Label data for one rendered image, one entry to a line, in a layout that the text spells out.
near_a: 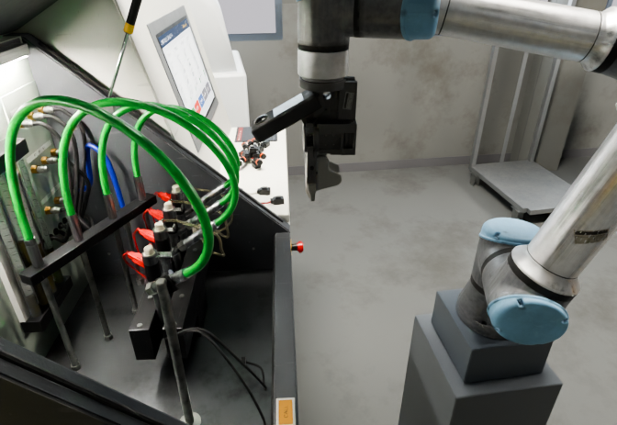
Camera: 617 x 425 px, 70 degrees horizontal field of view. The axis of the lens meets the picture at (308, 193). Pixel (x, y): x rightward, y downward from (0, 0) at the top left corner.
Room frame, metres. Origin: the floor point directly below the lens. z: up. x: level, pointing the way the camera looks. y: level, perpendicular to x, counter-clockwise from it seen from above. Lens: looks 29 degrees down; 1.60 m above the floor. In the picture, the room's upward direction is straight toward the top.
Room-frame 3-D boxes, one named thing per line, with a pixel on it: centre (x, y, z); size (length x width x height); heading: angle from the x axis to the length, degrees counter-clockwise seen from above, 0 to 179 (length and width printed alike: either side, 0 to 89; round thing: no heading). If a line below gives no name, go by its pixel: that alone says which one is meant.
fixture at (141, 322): (0.77, 0.30, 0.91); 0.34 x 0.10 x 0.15; 3
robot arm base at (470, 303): (0.73, -0.40, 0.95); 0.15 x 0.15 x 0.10
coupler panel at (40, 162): (0.87, 0.57, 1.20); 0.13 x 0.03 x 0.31; 3
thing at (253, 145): (1.39, 0.19, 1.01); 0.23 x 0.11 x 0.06; 3
